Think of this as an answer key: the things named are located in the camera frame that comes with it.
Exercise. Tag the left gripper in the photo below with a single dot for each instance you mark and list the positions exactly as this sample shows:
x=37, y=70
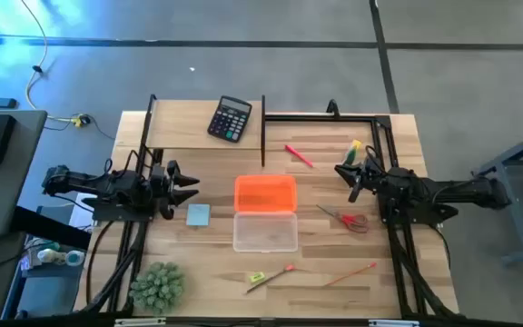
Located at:
x=161, y=191

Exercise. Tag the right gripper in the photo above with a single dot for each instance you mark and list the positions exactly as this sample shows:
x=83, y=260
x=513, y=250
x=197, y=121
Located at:
x=371, y=179

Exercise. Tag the blue sticky note pad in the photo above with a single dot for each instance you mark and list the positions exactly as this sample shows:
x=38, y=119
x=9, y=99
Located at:
x=198, y=215

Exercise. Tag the pink pen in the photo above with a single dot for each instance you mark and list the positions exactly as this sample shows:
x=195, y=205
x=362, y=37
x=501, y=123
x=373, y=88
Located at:
x=298, y=155

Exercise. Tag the clear box with orange lid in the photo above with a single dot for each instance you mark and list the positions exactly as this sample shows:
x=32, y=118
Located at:
x=265, y=195

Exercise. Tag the thin orange pencil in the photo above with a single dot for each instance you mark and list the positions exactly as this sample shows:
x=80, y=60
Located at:
x=350, y=274

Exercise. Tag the green eraser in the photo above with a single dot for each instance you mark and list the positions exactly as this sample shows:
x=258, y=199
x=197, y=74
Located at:
x=257, y=277

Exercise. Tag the black pencil with orange cap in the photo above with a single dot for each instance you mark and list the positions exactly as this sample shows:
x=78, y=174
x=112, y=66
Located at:
x=273, y=277

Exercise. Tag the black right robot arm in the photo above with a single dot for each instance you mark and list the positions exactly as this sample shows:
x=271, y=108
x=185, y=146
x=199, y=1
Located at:
x=461, y=191

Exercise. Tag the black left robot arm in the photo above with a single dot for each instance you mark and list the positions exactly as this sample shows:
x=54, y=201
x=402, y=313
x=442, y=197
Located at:
x=89, y=181

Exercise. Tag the black desk calculator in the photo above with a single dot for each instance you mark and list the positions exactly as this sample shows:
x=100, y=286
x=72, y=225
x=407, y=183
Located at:
x=229, y=119

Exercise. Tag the green artificial plant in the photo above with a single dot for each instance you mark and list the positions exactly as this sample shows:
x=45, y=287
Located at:
x=157, y=287

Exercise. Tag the white paper sheet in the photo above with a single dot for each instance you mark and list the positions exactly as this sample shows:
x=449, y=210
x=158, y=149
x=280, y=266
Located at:
x=80, y=213

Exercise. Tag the black diagonal beam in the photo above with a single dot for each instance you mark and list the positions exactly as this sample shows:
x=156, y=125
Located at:
x=52, y=227

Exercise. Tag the white bottle with teal cap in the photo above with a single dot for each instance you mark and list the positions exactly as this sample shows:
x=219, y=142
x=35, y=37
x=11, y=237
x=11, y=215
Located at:
x=62, y=257

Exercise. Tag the grey blue metal cart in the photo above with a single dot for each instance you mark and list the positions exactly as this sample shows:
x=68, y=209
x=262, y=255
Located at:
x=520, y=200

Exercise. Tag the grey desk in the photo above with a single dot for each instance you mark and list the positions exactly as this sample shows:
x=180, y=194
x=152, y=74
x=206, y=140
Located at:
x=2, y=191

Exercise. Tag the black aluminium rig frame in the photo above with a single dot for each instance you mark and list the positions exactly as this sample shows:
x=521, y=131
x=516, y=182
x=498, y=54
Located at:
x=320, y=118

